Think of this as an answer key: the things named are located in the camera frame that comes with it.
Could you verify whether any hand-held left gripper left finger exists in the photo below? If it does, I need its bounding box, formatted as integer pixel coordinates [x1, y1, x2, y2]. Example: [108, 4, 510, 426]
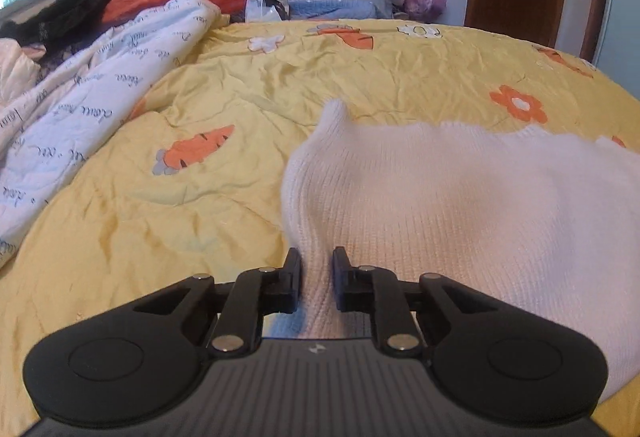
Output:
[132, 247, 304, 359]

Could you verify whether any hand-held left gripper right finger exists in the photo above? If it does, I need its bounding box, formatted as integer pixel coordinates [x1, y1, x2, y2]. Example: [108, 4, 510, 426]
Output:
[332, 246, 502, 359]

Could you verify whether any white knit sweater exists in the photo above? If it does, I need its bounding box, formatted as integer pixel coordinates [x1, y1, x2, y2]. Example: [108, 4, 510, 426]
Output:
[280, 99, 640, 406]

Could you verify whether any yellow carrot print bedspread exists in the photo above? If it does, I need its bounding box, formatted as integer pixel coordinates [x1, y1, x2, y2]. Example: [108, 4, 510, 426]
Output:
[0, 18, 640, 437]

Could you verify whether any light blue blanket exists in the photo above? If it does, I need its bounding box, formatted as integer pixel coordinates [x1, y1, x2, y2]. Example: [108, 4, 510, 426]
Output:
[287, 0, 377, 22]

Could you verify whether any white and black plastic bag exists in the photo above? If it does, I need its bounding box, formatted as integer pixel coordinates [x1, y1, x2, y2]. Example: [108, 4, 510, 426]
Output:
[244, 0, 291, 23]

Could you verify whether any white script print quilt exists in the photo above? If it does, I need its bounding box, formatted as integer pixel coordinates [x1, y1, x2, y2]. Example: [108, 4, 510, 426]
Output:
[0, 0, 224, 268]

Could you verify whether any pale pink cloth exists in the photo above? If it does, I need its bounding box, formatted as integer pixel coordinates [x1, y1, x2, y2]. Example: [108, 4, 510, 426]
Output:
[0, 39, 44, 106]

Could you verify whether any black cloth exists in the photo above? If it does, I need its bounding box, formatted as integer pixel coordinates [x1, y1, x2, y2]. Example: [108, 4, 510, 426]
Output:
[0, 0, 121, 62]

